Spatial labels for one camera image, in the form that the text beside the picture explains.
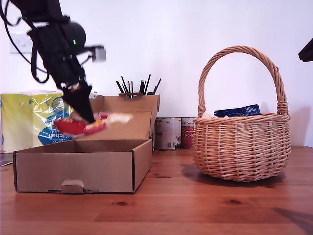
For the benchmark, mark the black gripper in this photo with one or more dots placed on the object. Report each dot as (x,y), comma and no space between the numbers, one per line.
(66,71)

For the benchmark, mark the red Maltesers bag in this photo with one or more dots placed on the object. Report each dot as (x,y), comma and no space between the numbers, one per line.
(73,127)

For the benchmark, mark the blue chocolate eggs bag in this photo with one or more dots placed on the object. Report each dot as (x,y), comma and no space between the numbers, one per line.
(239,111)

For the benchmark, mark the open brown cardboard box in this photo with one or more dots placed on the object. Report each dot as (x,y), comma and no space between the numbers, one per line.
(73,169)

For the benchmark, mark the black stick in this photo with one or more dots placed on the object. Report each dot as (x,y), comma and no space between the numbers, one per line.
(119,87)
(157,85)
(132,86)
(125,84)
(147,84)
(129,86)
(141,86)

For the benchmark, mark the Tesco kitchen towel pack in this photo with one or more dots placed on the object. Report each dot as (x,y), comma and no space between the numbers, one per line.
(17,122)

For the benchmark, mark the white label tin can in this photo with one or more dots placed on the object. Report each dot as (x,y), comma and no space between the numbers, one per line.
(168,133)

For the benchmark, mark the printed black grey flyer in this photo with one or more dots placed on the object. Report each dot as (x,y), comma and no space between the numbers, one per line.
(5,160)

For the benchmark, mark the red label tin can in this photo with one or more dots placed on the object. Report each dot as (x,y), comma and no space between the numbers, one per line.
(187,132)

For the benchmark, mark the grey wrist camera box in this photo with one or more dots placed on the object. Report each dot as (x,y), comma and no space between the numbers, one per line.
(100,54)

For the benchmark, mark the white wall light switch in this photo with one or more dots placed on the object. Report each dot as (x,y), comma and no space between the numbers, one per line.
(18,49)

